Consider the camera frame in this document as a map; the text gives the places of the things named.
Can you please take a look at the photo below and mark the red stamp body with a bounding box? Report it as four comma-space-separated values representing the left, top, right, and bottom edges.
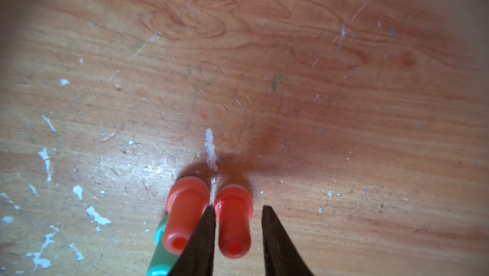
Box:
214, 184, 253, 259
162, 176, 210, 255

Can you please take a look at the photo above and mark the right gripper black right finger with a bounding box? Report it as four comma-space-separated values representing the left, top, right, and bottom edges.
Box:
261, 205, 313, 276

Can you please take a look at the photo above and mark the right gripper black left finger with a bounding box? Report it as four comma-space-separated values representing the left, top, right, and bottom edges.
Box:
168, 205, 216, 276

